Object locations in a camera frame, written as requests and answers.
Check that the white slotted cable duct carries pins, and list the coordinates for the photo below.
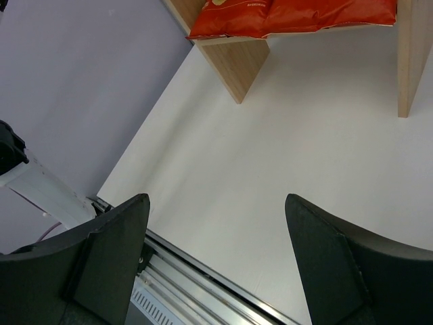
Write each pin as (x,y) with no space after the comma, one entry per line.
(152,309)

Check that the cassava chips bag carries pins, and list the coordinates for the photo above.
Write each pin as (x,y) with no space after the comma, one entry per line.
(308,16)
(231,18)

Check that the wooden two-tier shelf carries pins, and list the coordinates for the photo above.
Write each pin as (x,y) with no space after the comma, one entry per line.
(377,68)

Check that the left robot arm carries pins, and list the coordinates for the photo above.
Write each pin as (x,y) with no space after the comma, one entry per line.
(22,173)

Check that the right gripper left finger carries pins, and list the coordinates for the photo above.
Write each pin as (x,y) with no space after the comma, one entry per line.
(84,275)

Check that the aluminium mounting rail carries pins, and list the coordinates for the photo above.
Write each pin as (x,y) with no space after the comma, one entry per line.
(248,288)

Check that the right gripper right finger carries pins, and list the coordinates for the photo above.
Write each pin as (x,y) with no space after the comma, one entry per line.
(353,276)

